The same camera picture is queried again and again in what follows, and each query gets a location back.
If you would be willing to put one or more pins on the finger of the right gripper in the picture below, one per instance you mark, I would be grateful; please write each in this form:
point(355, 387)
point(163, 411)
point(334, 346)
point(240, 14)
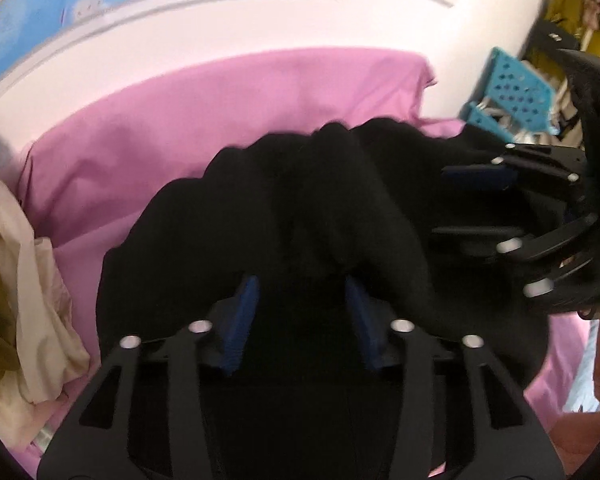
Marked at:
point(543, 169)
point(535, 264)

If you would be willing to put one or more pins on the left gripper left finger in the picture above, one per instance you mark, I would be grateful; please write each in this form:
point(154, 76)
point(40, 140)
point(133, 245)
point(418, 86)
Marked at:
point(146, 414)

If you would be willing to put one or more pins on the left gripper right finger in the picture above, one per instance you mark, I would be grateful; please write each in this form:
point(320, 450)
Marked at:
point(453, 411)

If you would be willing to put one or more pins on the black coat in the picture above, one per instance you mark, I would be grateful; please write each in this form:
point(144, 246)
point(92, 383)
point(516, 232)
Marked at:
point(306, 215)

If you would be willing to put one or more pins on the upper blue plastic basket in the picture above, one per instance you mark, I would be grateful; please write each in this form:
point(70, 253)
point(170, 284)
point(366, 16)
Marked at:
point(523, 94)

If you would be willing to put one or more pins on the blue plastic basket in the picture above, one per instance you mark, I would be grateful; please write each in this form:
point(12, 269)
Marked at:
point(523, 94)
point(478, 118)

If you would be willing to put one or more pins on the lower blue plastic basket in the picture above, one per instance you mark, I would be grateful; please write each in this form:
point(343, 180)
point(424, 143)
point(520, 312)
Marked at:
point(478, 118)

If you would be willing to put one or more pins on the cream folded garment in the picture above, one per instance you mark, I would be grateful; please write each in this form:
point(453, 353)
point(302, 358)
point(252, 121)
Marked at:
point(49, 350)

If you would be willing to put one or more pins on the black handbag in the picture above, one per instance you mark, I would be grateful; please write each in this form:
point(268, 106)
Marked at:
point(550, 39)

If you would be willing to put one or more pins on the pink floral bed sheet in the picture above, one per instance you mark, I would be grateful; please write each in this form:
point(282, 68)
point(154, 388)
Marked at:
point(86, 181)

